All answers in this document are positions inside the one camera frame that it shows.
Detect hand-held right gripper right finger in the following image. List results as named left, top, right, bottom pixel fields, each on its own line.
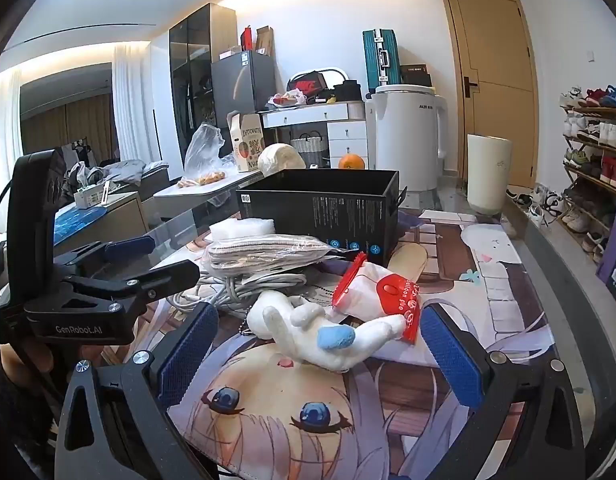
left=403, top=305, right=589, bottom=480

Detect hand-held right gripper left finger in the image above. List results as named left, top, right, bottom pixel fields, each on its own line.
left=53, top=302, right=229, bottom=480

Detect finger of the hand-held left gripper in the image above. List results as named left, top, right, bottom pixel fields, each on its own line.
left=67, top=261, right=201, bottom=321
left=53, top=235, right=156, bottom=276

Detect bagged striped cloth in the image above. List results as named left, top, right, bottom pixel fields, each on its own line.
left=200, top=234, right=339, bottom=273

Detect red and white packet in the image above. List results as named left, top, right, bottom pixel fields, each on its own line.
left=333, top=251, right=421, bottom=346

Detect white plush toy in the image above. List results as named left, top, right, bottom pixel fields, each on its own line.
left=245, top=290, right=406, bottom=373

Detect black cardboard box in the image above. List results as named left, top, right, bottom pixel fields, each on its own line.
left=235, top=169, right=406, bottom=267

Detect person's left forearm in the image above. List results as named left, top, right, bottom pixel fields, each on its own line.
left=0, top=345, right=56, bottom=480

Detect person's left hand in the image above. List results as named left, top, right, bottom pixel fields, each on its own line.
left=0, top=344, right=106, bottom=380

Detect wooden nightstand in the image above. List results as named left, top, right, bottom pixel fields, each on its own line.
left=53, top=192, right=149, bottom=246

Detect small white box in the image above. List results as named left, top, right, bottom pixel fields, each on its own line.
left=73, top=182, right=111, bottom=208

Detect grey blanket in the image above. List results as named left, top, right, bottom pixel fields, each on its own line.
left=63, top=157, right=171, bottom=196

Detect white foam block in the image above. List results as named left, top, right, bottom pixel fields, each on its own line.
left=209, top=218, right=276, bottom=243

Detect white side table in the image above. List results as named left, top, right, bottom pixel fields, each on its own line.
left=153, top=167, right=264, bottom=211

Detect printed cartoon desk mat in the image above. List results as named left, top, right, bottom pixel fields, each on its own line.
left=103, top=207, right=564, bottom=480

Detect pile of brown snacks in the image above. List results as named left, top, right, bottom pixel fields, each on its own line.
left=178, top=171, right=226, bottom=188

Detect clear plastic bag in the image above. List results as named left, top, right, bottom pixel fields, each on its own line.
left=184, top=122, right=234, bottom=176

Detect white curtain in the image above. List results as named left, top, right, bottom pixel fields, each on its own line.
left=113, top=42, right=161, bottom=166

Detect cardboard carton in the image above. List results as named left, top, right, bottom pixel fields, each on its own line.
left=227, top=111, right=266, bottom=173

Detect white wrapped round bundle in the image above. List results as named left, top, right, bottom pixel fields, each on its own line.
left=258, top=143, right=307, bottom=178

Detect shoes on floor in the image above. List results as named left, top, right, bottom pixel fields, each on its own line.
left=505, top=185, right=564, bottom=226

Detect wicker basket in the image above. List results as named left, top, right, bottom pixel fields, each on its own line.
left=290, top=132, right=329, bottom=166

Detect black wardrobe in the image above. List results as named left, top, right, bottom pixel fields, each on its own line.
left=168, top=2, right=237, bottom=133

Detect white cylindrical bin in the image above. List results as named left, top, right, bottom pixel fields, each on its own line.
left=466, top=133, right=513, bottom=216

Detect purple box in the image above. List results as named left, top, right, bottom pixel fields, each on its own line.
left=595, top=210, right=616, bottom=303

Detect dark grey refrigerator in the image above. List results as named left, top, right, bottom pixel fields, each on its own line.
left=210, top=50, right=279, bottom=126

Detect bag of food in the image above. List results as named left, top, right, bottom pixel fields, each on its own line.
left=268, top=89, right=309, bottom=108

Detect white dresser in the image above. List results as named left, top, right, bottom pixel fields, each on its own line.
left=258, top=101, right=369, bottom=168

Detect red shoe box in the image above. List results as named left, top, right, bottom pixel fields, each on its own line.
left=287, top=72, right=325, bottom=96

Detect shoe rack with shoes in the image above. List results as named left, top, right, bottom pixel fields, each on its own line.
left=558, top=85, right=616, bottom=266

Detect black bag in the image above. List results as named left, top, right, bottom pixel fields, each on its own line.
left=333, top=80, right=363, bottom=102

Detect small black box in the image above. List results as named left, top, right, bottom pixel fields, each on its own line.
left=400, top=63, right=433, bottom=88

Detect teal suitcase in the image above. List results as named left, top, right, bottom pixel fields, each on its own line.
left=363, top=29, right=401, bottom=96

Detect wooden door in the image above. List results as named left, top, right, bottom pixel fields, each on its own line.
left=440, top=0, right=539, bottom=188

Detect bagged white cable coil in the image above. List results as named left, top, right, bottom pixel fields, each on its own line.
left=168, top=267, right=309, bottom=318

